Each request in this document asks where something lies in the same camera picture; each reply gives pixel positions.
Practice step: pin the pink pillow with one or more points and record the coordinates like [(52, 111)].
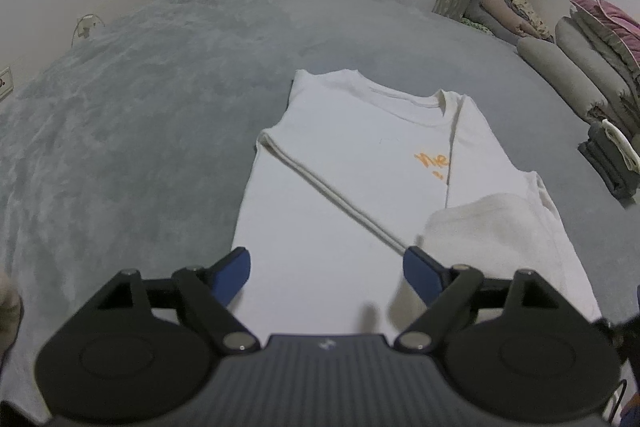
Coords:
[(607, 14)]

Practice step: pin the cream folded cloth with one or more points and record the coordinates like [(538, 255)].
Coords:
[(619, 139)]

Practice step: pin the white t-shirt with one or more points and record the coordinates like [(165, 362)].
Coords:
[(350, 147)]

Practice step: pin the beige garment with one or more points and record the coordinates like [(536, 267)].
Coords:
[(9, 307)]

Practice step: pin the floral folded quilt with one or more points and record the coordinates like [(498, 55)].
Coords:
[(525, 7)]

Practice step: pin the stacked grey quilt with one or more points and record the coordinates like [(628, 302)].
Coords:
[(600, 57)]

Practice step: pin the dark grey folded clothes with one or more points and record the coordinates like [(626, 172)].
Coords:
[(607, 172)]

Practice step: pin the white wall socket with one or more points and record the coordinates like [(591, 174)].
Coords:
[(5, 84)]

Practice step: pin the grey bed blanket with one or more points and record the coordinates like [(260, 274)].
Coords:
[(150, 107)]

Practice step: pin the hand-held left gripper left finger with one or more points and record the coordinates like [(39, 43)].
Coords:
[(232, 271)]

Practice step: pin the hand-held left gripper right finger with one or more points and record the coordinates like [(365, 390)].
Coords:
[(422, 274)]

